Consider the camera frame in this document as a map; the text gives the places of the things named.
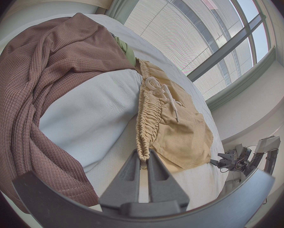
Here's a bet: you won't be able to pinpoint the grey-green curtain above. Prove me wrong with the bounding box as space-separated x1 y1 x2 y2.
105 0 154 25

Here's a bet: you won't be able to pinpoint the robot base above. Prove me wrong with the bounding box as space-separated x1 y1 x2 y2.
222 172 246 195

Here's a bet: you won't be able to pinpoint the brown garment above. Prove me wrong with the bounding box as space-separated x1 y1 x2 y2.
0 13 136 213

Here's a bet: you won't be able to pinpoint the green garment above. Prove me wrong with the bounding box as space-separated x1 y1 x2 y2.
113 36 136 66

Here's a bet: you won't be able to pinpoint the bed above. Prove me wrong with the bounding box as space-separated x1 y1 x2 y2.
0 0 224 211

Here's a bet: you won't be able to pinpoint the pale blue garment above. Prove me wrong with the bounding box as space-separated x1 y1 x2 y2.
39 69 142 173

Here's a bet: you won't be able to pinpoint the window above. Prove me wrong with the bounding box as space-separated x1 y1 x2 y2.
123 0 275 104

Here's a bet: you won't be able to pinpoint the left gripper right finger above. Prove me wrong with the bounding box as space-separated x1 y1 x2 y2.
147 149 190 205

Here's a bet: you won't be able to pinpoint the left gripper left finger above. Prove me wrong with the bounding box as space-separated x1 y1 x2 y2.
99 149 142 211

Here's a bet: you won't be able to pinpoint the tan shorts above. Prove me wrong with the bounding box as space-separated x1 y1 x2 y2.
135 57 214 169

